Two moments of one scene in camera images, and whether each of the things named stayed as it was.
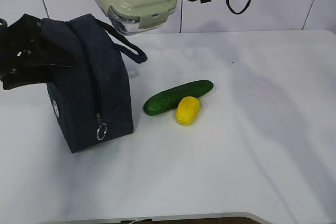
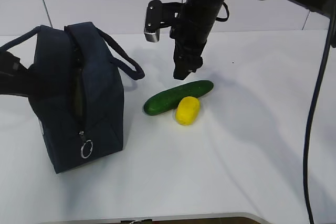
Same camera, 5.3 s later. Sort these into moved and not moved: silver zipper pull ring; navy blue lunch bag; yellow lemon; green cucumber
Moved: silver zipper pull ring; navy blue lunch bag
Not moved: green cucumber; yellow lemon
